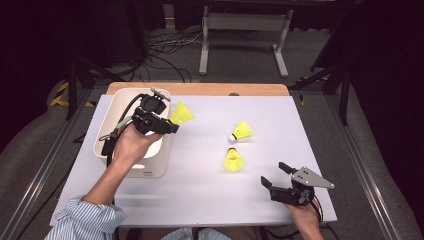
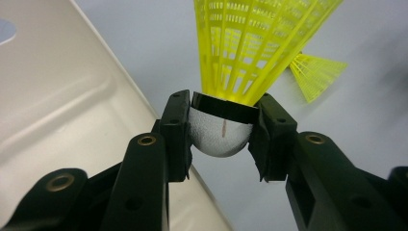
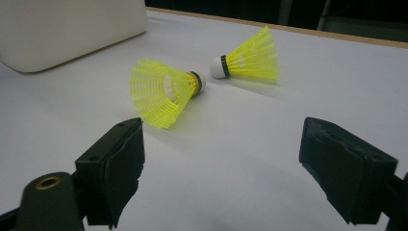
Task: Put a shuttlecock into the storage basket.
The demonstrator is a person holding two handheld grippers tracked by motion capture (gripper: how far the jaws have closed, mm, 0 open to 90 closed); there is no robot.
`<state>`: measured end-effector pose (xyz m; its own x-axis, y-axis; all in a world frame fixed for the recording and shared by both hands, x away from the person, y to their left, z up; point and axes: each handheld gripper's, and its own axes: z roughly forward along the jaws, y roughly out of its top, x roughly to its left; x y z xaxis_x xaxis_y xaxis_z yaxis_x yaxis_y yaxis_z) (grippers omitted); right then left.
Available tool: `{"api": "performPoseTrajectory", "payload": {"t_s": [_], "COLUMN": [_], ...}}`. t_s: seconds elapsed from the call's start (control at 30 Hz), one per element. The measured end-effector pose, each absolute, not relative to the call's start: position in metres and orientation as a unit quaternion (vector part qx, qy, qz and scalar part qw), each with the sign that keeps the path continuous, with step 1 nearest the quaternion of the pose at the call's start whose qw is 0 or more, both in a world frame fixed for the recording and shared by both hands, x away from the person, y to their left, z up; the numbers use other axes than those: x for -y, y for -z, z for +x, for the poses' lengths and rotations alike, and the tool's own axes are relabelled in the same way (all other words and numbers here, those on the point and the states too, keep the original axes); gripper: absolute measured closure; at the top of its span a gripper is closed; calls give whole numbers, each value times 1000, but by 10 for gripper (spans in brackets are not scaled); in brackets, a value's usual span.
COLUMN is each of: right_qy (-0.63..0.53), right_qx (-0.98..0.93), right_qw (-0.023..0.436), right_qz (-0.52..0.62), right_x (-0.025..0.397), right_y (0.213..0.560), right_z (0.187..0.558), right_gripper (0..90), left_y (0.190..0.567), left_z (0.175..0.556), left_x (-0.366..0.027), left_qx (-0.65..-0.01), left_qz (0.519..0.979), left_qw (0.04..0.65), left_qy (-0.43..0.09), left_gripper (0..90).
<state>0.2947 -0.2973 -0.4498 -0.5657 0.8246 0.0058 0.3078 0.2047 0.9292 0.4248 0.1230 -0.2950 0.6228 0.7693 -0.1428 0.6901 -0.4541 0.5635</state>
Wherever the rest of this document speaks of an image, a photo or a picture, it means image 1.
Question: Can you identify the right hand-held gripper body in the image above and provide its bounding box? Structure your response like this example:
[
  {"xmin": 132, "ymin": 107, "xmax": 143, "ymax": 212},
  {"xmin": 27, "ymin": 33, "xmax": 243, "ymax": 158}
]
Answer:
[{"xmin": 269, "ymin": 166, "xmax": 335, "ymax": 207}]

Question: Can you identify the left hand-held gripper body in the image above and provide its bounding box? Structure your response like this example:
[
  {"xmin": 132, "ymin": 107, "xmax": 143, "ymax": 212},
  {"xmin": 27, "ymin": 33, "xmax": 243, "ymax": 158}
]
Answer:
[{"xmin": 131, "ymin": 87, "xmax": 172, "ymax": 136}]

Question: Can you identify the yellow shuttlecock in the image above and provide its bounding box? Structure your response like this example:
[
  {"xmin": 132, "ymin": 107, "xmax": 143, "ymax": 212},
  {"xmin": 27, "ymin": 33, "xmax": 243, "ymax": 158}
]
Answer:
[
  {"xmin": 169, "ymin": 99, "xmax": 197, "ymax": 126},
  {"xmin": 223, "ymin": 147, "xmax": 246, "ymax": 173},
  {"xmin": 228, "ymin": 120, "xmax": 254, "ymax": 143}
]

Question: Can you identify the white plastic bin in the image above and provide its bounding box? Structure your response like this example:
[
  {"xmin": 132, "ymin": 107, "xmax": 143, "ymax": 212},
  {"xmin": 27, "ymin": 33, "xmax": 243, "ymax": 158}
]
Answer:
[{"xmin": 92, "ymin": 87, "xmax": 173, "ymax": 179}]

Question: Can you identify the person's right hand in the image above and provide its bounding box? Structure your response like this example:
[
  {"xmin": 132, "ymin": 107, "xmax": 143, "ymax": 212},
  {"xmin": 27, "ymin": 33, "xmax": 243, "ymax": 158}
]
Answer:
[{"xmin": 284, "ymin": 199, "xmax": 324, "ymax": 240}]

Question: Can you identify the person's left hand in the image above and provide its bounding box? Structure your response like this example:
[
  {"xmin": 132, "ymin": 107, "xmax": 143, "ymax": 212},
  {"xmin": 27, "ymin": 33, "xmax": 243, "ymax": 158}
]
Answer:
[{"xmin": 113, "ymin": 123, "xmax": 164, "ymax": 169}]

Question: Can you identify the wooden table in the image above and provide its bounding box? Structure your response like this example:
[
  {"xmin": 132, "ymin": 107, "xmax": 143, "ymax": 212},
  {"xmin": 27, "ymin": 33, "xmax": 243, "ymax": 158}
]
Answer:
[{"xmin": 106, "ymin": 81, "xmax": 290, "ymax": 97}]

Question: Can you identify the white table mat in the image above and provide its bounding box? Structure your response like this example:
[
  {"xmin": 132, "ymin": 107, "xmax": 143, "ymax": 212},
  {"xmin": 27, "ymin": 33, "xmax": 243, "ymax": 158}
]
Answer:
[{"xmin": 49, "ymin": 94, "xmax": 338, "ymax": 228}]

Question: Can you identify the black tripod stand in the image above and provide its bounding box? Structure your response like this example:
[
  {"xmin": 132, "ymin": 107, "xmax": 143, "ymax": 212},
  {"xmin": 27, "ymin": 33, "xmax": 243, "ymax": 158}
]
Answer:
[{"xmin": 64, "ymin": 56, "xmax": 128, "ymax": 121}]

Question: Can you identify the black metal stand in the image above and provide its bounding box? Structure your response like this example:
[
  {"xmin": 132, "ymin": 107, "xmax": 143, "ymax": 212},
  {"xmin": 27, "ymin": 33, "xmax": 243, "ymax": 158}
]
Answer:
[{"xmin": 288, "ymin": 63, "xmax": 352, "ymax": 126}]

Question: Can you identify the person's striped shirt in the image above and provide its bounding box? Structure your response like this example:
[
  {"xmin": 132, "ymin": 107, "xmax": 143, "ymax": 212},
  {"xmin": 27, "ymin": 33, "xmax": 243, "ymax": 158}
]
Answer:
[{"xmin": 44, "ymin": 195, "xmax": 234, "ymax": 240}]

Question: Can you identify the left hand-held gripper cable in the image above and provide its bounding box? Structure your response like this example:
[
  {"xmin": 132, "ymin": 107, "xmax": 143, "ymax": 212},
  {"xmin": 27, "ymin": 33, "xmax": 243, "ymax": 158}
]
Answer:
[{"xmin": 98, "ymin": 93, "xmax": 148, "ymax": 240}]

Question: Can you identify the hand-held gripper cable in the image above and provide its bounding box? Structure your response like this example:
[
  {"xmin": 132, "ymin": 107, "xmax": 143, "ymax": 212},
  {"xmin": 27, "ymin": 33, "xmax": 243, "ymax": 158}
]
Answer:
[
  {"xmin": 98, "ymin": 93, "xmax": 148, "ymax": 240},
  {"xmin": 311, "ymin": 195, "xmax": 342, "ymax": 240}
]

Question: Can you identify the right hand-held gripper cable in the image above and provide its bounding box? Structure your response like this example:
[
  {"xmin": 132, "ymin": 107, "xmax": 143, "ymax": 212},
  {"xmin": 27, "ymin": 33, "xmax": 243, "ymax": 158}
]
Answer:
[{"xmin": 311, "ymin": 195, "xmax": 342, "ymax": 240}]

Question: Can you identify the bundle of floor cables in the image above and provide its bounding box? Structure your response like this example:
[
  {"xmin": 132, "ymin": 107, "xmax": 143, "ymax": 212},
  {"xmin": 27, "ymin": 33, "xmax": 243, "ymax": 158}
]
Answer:
[{"xmin": 146, "ymin": 29, "xmax": 205, "ymax": 83}]

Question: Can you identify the aluminium floor rail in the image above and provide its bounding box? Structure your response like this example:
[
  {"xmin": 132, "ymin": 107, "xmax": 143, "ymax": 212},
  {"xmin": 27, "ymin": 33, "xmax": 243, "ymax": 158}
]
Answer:
[
  {"xmin": 0, "ymin": 88, "xmax": 97, "ymax": 240},
  {"xmin": 323, "ymin": 95, "xmax": 402, "ymax": 240}
]

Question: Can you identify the white metal stand frame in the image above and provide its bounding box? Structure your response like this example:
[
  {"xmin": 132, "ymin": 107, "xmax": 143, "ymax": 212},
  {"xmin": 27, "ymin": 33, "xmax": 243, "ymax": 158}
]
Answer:
[{"xmin": 198, "ymin": 4, "xmax": 294, "ymax": 79}]

